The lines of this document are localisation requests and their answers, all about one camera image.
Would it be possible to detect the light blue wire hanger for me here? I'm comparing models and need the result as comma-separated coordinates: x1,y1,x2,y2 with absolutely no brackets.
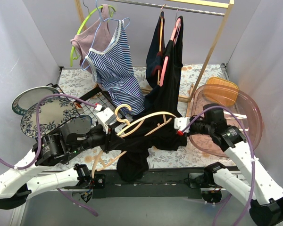
81,0,130,71

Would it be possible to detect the navy garment on hanger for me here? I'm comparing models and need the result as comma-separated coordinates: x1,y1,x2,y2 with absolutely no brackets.
146,17,165,88

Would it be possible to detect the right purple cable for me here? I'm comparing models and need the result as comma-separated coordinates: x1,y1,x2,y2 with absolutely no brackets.
176,105,257,226

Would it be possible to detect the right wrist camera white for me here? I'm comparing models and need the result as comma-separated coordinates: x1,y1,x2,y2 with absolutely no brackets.
174,117,190,130

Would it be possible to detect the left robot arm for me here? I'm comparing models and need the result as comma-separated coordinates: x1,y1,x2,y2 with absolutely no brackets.
0,118,125,210

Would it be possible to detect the pink transparent basin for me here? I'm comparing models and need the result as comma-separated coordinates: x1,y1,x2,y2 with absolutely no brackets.
189,85,263,158

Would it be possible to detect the thin wooden hanger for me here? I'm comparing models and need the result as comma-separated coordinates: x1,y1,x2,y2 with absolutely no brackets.
155,5,168,85

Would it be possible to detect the blue striped tank top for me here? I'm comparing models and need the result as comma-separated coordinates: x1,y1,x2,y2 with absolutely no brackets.
85,20,145,115

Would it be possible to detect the mauve tank top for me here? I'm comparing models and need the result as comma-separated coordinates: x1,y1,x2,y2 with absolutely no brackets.
69,4,113,66

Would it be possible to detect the black wire dish rack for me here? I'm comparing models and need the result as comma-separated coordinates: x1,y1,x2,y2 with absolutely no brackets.
46,83,125,132

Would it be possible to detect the green rimmed plate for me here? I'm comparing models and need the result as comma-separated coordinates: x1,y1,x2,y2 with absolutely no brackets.
11,86,59,115

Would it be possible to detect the blue floral plate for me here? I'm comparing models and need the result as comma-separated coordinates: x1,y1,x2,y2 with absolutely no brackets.
20,97,79,138

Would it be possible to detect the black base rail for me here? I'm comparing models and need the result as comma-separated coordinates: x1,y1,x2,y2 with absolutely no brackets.
92,167,204,199

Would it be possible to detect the wooden clothes rack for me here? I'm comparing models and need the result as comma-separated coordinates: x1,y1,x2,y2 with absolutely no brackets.
75,0,234,103

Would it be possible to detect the floral tablecloth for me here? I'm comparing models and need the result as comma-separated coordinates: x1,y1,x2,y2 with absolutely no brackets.
51,64,234,171

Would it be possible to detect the cream wooden hanger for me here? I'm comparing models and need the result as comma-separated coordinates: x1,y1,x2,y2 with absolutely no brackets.
91,104,176,178

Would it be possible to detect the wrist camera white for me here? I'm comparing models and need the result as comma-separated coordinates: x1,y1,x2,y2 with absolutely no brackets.
174,117,190,130
96,108,116,134

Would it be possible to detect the black hanging garment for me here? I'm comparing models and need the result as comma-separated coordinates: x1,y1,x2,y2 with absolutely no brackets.
143,16,184,118

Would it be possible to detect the black tank top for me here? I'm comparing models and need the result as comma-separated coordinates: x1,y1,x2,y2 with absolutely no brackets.
113,113,188,182

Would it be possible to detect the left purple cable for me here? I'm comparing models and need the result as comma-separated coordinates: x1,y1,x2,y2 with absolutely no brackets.
0,93,102,217

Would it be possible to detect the pink hanger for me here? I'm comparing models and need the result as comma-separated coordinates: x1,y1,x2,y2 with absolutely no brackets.
159,16,183,89

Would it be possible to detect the purple cable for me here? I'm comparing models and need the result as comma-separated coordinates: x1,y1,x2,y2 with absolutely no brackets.
176,105,257,226
0,93,102,217

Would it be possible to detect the green plastic hanger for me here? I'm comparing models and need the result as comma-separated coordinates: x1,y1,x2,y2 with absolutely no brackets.
69,4,117,68

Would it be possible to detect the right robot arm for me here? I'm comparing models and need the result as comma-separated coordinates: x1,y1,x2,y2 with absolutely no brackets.
183,104,283,226

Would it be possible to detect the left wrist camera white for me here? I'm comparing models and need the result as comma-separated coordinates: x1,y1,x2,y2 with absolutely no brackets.
96,108,116,134

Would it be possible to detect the small blue floral bowl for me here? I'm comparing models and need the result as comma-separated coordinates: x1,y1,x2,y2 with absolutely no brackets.
80,115,92,125

